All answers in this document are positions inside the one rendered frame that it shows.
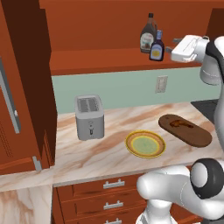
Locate yellow green plate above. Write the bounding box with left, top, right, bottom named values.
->
left=124, top=129, right=167, bottom=159

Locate black hob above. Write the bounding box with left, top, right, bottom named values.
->
left=190, top=98, right=221, bottom=124

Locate dark brown syrup bottle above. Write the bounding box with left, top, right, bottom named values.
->
left=139, top=12, right=158, bottom=54

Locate silver toaster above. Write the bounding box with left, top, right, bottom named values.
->
left=73, top=94, right=106, bottom=142

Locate blue-capped condiment bottle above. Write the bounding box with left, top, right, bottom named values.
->
left=149, top=30, right=165, bottom=62

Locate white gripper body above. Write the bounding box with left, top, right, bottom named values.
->
left=170, top=34, right=201, bottom=63

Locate grey cabinet door handle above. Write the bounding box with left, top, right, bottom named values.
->
left=0, top=56, right=22, bottom=135

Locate dark wooden cutting board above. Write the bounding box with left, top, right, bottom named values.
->
left=157, top=113, right=214, bottom=149

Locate red-brown cabinet door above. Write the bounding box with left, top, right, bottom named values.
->
left=205, top=8, right=224, bottom=45
left=0, top=0, right=59, bottom=176

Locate brown chicken drumstick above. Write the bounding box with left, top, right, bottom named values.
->
left=169, top=119, right=195, bottom=130

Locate silver drawer handle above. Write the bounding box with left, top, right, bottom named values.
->
left=103, top=217, right=123, bottom=224
left=102, top=199, right=124, bottom=211
left=102, top=178, right=126, bottom=190

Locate red-brown wall cabinet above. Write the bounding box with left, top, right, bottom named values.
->
left=38, top=0, right=224, bottom=77

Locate red-brown drawer front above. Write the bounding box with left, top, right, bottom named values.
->
left=73, top=194, right=147, bottom=221
left=76, top=214, right=141, bottom=224
left=71, top=174, right=147, bottom=199

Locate grey door hinge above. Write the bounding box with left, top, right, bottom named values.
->
left=31, top=155, right=43, bottom=172

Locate white wall outlet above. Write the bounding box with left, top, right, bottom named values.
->
left=155, top=75, right=169, bottom=95

